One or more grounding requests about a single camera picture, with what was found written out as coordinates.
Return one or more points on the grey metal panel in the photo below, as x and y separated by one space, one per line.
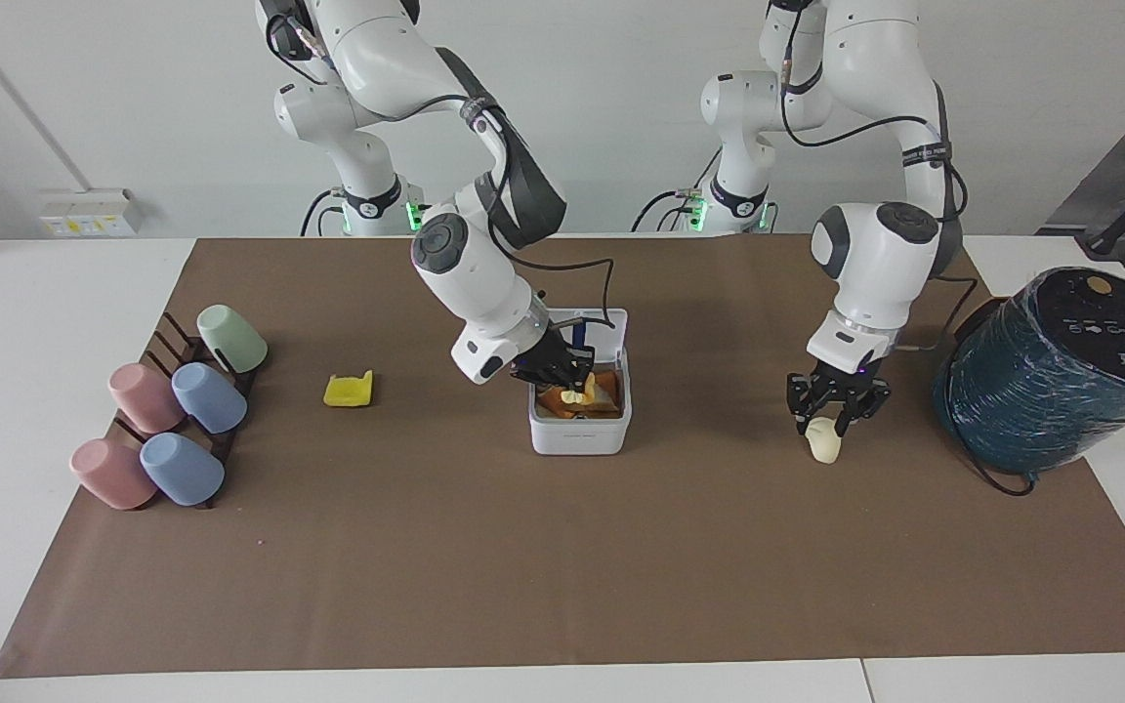
1124 156

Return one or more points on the pink cup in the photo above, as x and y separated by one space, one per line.
111 474
145 397

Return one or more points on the dark brown cup rack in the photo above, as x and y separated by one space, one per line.
230 444

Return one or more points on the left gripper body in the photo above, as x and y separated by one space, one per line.
841 376

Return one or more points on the yellow crumpled trash piece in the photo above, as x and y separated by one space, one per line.
349 390

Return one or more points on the green cup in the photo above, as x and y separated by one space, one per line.
232 339

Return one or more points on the dark teal round trash bin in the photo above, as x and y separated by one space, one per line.
1061 376

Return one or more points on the pale yellow trash piece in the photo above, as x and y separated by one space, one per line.
573 396

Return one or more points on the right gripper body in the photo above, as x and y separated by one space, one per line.
553 353

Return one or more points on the blue cup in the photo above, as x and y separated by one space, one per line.
210 397
182 469

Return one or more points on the white square box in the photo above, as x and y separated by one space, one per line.
582 434

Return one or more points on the cream white trash lump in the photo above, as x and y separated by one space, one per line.
824 442

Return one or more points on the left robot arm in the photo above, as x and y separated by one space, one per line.
880 264

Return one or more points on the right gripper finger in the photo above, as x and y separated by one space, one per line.
581 363
538 382

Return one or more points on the orange trash pieces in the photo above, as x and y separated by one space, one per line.
604 392

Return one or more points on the white wall socket box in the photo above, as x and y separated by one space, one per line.
89 213

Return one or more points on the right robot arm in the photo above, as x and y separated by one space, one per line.
484 293

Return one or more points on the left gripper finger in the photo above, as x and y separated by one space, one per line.
865 402
801 402

